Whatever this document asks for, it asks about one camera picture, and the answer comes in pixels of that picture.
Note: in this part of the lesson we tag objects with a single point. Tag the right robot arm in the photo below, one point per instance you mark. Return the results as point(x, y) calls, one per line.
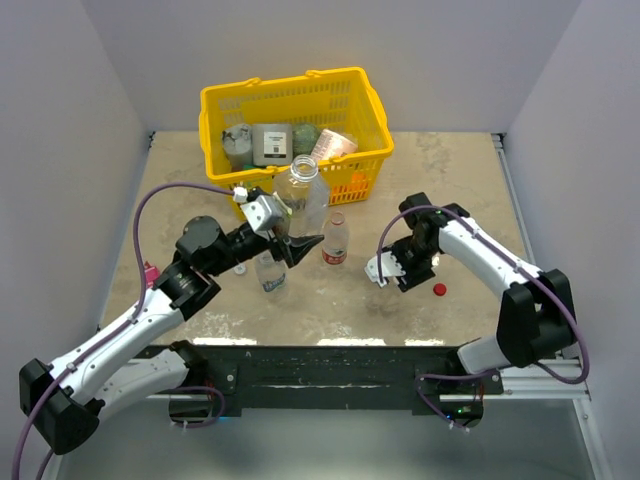
point(536, 315)

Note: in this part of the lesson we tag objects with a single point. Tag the pink printed package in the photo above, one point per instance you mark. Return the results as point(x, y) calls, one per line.
point(331, 144)

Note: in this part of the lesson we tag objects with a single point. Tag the grey box with label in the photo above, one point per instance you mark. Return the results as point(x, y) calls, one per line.
point(272, 144)

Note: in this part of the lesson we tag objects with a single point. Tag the red bottle cap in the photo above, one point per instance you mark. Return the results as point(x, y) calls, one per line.
point(439, 289)

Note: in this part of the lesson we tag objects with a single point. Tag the orange item in basket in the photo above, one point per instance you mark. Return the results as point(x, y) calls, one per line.
point(355, 190)

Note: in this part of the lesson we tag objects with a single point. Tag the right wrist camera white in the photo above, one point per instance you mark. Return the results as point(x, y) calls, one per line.
point(383, 268)

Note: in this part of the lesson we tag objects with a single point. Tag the green round vegetable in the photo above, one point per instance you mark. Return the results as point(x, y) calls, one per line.
point(304, 138)

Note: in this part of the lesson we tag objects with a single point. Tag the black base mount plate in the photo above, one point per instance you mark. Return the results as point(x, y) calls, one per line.
point(333, 378)

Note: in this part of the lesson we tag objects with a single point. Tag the red label water bottle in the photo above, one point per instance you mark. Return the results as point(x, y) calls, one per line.
point(336, 239)

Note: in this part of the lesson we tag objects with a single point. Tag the grey crumpled can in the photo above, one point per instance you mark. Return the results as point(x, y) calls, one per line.
point(238, 145)

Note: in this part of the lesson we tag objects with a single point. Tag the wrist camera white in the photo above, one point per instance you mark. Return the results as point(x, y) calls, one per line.
point(263, 211)
point(383, 268)

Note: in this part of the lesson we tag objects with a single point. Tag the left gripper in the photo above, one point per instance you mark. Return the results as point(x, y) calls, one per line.
point(300, 245)

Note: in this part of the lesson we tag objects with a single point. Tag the small clear bottle cap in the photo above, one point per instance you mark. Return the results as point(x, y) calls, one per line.
point(240, 270)

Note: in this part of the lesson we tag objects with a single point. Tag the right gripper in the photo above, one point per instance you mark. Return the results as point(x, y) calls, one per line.
point(413, 276)

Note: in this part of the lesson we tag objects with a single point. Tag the large clear square bottle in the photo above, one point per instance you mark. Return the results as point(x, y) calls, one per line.
point(303, 189)

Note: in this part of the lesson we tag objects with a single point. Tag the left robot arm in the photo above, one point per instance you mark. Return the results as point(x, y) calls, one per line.
point(60, 398)

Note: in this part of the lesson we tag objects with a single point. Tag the blue label water bottle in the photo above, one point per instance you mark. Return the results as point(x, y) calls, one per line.
point(271, 273)

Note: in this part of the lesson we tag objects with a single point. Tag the pink snack packet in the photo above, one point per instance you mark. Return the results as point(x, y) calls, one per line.
point(151, 273)

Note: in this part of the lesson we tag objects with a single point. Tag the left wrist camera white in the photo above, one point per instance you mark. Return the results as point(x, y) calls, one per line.
point(263, 211)

